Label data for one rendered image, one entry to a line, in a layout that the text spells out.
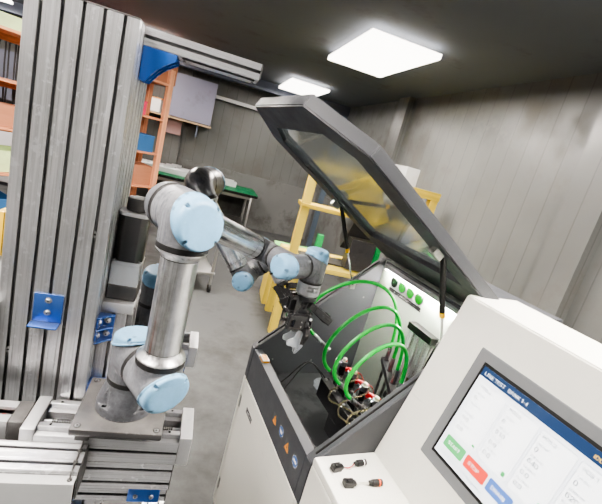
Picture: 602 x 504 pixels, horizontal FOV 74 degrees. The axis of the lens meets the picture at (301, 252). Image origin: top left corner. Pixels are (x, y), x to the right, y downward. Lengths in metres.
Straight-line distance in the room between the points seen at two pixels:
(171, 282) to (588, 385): 0.94
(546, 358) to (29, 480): 1.25
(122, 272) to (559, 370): 1.20
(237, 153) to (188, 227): 7.65
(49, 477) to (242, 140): 7.68
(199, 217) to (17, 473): 0.75
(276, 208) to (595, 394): 7.95
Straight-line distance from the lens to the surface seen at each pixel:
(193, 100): 8.09
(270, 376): 1.68
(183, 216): 0.85
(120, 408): 1.22
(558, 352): 1.15
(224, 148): 8.47
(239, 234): 1.14
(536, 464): 1.15
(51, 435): 1.30
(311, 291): 1.25
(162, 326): 0.98
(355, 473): 1.35
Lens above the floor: 1.82
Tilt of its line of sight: 14 degrees down
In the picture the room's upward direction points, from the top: 15 degrees clockwise
